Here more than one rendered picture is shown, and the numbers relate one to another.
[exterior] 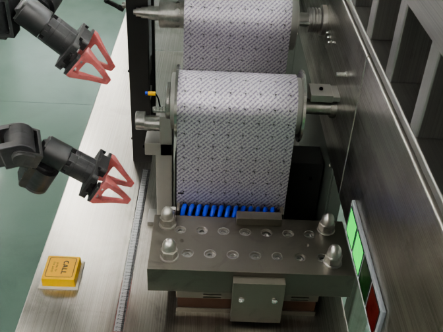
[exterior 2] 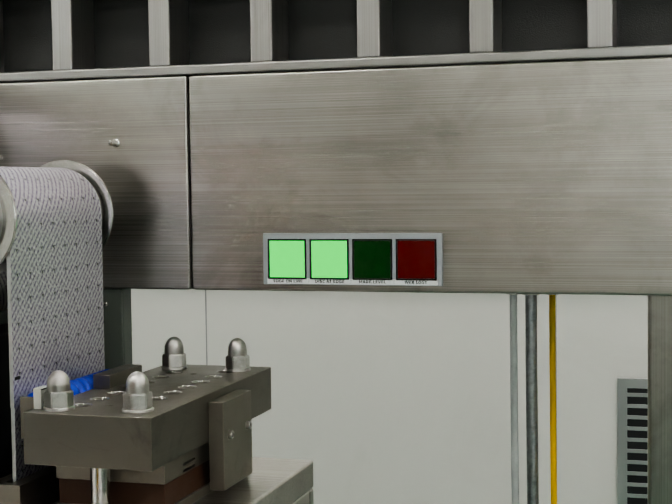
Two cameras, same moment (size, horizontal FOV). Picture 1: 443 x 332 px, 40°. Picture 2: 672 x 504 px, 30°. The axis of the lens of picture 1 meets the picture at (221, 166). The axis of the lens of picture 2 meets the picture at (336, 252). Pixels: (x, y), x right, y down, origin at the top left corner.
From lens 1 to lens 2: 1.51 m
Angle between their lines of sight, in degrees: 74
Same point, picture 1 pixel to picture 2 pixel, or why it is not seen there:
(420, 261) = (477, 122)
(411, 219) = (433, 111)
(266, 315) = (244, 461)
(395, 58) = (271, 32)
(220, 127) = (46, 233)
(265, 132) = (81, 235)
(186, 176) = (21, 338)
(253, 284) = (234, 398)
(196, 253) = not seen: hidden behind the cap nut
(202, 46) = not seen: outside the picture
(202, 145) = (33, 271)
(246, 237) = not seen: hidden behind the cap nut
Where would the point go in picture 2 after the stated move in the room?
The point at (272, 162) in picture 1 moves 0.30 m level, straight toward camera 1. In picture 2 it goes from (90, 289) to (293, 295)
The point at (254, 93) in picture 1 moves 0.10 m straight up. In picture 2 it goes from (55, 179) to (53, 101)
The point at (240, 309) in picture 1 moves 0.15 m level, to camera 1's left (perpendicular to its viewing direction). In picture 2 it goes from (229, 457) to (177, 485)
